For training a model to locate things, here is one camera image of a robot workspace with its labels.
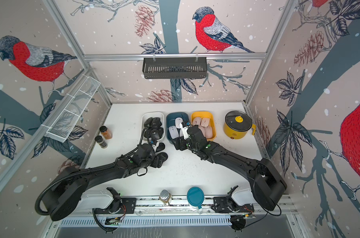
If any white mouse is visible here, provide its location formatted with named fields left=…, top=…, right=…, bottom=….
left=180, top=127, right=189, bottom=139
left=168, top=126, right=180, bottom=139
left=175, top=117, right=184, bottom=129

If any pink mouse bottom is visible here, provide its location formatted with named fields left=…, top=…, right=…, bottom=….
left=198, top=126, right=205, bottom=133

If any black mouse top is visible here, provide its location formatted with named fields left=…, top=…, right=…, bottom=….
left=155, top=143, right=165, bottom=153

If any white mouse top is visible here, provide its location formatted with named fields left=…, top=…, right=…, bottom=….
left=175, top=117, right=184, bottom=129

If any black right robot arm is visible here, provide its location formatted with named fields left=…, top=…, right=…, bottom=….
left=171, top=126, right=287, bottom=211

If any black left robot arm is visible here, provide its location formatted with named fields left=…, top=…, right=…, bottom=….
left=35, top=144, right=155, bottom=221

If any yellow storage box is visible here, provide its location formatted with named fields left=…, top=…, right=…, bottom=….
left=191, top=111, right=216, bottom=141

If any teal storage box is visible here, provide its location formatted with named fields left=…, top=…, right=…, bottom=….
left=166, top=112, right=190, bottom=144

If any white storage box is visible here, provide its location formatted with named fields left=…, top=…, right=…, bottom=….
left=141, top=112, right=165, bottom=142

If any yellow electric cooking pot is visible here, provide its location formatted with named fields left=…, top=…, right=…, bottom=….
left=223, top=120, right=256, bottom=139

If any small glass bottle metal cap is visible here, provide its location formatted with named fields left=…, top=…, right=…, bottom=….
left=159, top=189, right=172, bottom=206

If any brown spice jar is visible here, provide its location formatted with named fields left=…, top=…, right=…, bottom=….
left=99, top=126, right=113, bottom=140

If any dark spice jar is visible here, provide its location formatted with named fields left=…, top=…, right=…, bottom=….
left=95, top=135, right=108, bottom=149

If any glass pot lid yellow knob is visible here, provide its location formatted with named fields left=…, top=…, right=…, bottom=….
left=225, top=111, right=252, bottom=132

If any teal round lid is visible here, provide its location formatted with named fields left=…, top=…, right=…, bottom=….
left=187, top=186, right=204, bottom=214

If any aluminium mounting rail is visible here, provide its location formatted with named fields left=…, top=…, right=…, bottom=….
left=57, top=194, right=298, bottom=228

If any black corrugated cable conduit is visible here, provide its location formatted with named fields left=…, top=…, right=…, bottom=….
left=35, top=127, right=148, bottom=216

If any black hanging wire basket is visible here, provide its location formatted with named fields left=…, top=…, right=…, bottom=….
left=142, top=57, right=207, bottom=79

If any white wire mesh shelf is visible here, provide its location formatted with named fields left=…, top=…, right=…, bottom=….
left=45, top=76, right=101, bottom=143

